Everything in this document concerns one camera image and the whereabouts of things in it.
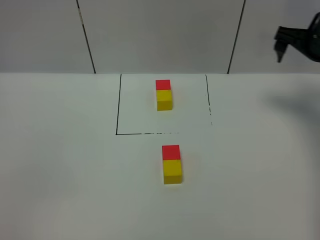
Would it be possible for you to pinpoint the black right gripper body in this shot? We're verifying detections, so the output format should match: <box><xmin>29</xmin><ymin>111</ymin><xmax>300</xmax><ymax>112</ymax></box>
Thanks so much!
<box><xmin>274</xmin><ymin>12</ymin><xmax>320</xmax><ymax>63</ymax></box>

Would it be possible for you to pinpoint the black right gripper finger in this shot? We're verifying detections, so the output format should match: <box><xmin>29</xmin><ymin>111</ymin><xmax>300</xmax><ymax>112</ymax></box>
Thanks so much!
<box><xmin>274</xmin><ymin>39</ymin><xmax>288</xmax><ymax>63</ymax></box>

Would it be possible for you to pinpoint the red template block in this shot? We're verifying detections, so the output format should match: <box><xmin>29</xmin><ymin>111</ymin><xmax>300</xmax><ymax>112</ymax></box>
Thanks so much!
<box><xmin>155</xmin><ymin>79</ymin><xmax>171</xmax><ymax>91</ymax></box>

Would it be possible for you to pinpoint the yellow template block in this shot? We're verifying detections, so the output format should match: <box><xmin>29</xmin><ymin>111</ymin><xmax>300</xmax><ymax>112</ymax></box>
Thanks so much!
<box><xmin>156</xmin><ymin>89</ymin><xmax>173</xmax><ymax>111</ymax></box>

